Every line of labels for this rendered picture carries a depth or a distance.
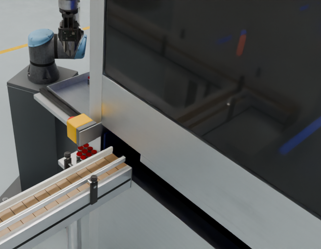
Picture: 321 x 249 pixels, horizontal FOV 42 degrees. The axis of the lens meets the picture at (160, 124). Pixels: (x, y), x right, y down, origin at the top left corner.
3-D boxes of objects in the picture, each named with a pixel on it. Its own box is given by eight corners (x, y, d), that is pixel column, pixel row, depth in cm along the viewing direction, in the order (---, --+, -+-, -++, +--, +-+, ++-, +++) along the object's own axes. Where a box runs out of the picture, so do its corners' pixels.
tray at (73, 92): (146, 109, 175) (147, 103, 173) (96, 133, 159) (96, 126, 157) (96, 75, 193) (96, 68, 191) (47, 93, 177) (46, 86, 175)
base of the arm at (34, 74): (21, 79, 200) (19, 61, 194) (38, 65, 211) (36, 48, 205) (49, 87, 197) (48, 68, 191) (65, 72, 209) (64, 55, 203)
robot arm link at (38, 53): (29, 52, 202) (27, 25, 194) (58, 52, 204) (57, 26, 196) (27, 64, 192) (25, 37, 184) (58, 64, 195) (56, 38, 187)
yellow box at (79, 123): (96, 139, 144) (96, 122, 140) (79, 147, 140) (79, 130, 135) (83, 128, 148) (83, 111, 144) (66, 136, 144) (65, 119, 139)
